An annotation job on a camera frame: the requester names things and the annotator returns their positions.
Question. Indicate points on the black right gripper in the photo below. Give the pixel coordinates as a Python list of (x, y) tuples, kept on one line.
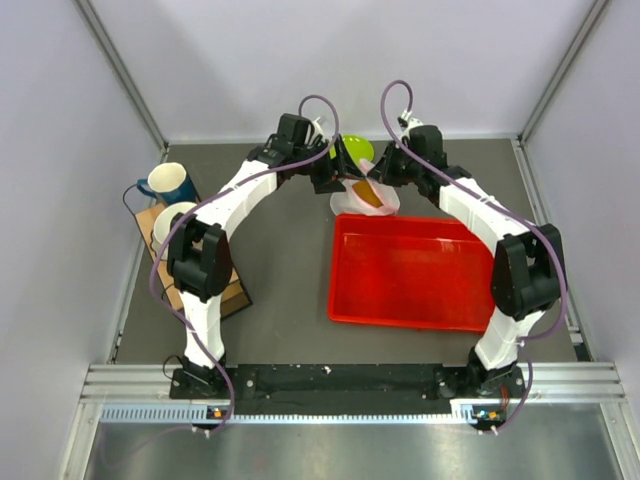
[(383, 169)]

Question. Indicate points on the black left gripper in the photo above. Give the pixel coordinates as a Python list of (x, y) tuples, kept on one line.
[(325, 181)]

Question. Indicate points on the yellow lace bra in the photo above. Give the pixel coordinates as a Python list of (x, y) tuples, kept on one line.
[(365, 192)]

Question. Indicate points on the white mesh laundry bag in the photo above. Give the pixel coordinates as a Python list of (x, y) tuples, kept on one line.
[(348, 203)]

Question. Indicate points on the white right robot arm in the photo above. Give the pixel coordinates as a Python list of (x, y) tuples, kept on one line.
[(528, 264)]

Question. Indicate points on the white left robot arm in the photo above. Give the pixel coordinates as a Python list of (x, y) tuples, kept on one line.
[(199, 257)]

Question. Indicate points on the green plastic bowl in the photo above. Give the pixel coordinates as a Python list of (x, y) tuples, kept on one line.
[(358, 148)]

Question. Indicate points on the red plastic tray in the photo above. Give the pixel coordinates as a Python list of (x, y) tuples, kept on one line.
[(409, 272)]

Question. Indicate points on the blue mug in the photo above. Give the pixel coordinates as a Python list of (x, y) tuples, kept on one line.
[(169, 183)]

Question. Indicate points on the white ceramic bowl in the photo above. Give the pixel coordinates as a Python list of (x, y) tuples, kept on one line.
[(162, 224)]

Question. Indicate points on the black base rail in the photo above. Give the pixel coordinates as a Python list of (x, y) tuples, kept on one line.
[(362, 389)]

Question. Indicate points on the aluminium frame rail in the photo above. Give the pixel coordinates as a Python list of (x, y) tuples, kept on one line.
[(141, 394)]

